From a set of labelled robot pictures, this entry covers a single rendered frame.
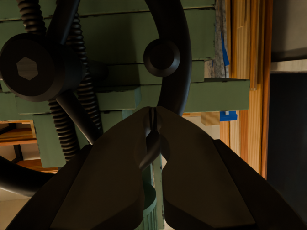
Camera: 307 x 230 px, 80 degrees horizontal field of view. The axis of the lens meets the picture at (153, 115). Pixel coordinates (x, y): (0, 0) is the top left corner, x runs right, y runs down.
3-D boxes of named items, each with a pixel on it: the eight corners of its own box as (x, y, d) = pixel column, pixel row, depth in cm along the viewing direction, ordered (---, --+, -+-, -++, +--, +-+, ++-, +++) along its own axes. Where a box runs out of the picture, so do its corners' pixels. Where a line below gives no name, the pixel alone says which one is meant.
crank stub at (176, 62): (142, 79, 11) (140, 36, 11) (147, 77, 17) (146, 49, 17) (182, 76, 11) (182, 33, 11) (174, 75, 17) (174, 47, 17)
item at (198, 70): (204, 60, 34) (204, 81, 35) (187, 65, 55) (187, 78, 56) (-3, 71, 36) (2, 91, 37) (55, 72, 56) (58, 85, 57)
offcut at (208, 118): (214, 106, 42) (214, 121, 43) (200, 107, 42) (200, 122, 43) (220, 109, 39) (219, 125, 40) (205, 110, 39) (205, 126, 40)
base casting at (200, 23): (219, 6, 32) (217, 60, 34) (180, 49, 88) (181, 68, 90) (-27, 22, 34) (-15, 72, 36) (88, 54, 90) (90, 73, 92)
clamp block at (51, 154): (125, 110, 27) (130, 165, 29) (135, 98, 40) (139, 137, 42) (27, 114, 28) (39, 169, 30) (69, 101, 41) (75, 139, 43)
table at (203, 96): (286, 81, 26) (282, 123, 27) (217, 77, 55) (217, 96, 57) (-124, 101, 28) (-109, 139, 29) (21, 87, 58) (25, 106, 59)
